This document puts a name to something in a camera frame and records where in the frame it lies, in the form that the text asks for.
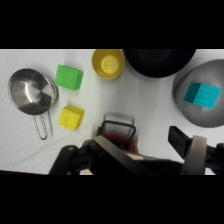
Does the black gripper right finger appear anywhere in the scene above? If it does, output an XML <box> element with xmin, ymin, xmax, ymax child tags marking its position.
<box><xmin>167</xmin><ymin>125</ymin><xmax>224</xmax><ymax>176</ymax></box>

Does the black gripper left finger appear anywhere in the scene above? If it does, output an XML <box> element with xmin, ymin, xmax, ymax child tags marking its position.
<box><xmin>49</xmin><ymin>135</ymin><xmax>158</xmax><ymax>176</ymax></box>

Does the wooden drawer with red front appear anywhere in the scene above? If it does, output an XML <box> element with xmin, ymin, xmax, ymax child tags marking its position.
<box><xmin>93</xmin><ymin>114</ymin><xmax>141</xmax><ymax>156</ymax></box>

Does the clear glass bowl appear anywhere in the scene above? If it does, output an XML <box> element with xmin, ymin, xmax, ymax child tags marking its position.
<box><xmin>171</xmin><ymin>59</ymin><xmax>224</xmax><ymax>129</ymax></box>

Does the yellow toy block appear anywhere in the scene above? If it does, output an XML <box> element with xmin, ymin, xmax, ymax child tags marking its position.
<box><xmin>57</xmin><ymin>104</ymin><xmax>86</xmax><ymax>131</ymax></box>

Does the teal toy block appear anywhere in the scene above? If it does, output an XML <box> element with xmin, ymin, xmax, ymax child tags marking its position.
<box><xmin>183</xmin><ymin>82</ymin><xmax>223</xmax><ymax>110</ymax></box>

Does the green toy block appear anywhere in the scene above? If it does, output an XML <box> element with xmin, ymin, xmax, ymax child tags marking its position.
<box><xmin>54</xmin><ymin>64</ymin><xmax>85</xmax><ymax>91</ymax></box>

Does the yellow cup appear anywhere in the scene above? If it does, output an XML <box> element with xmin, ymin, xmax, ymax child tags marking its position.
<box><xmin>91</xmin><ymin>49</ymin><xmax>126</xmax><ymax>80</ymax></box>

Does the black bowl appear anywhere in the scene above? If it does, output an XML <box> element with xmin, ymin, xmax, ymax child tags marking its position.
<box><xmin>122</xmin><ymin>49</ymin><xmax>198</xmax><ymax>79</ymax></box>

